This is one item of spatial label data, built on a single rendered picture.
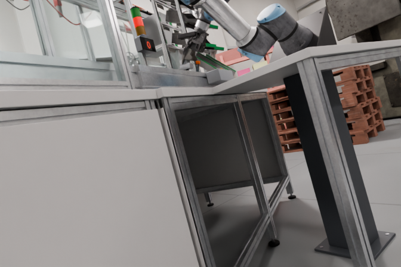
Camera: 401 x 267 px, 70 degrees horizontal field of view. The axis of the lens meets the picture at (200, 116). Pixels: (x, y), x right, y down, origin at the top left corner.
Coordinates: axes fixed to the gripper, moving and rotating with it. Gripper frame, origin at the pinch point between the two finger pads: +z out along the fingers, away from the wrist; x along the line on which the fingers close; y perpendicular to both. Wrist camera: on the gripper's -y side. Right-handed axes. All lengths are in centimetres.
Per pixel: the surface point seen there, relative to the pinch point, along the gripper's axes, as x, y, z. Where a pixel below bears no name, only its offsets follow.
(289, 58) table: -53, 62, -23
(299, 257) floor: -14, 101, 56
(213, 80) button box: -18.9, 28.7, -0.9
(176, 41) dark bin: 23.6, -24.0, -6.7
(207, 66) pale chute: 20.9, 5.4, -0.9
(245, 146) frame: -2, 54, 26
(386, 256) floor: -15, 128, 33
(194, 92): -53, 37, 1
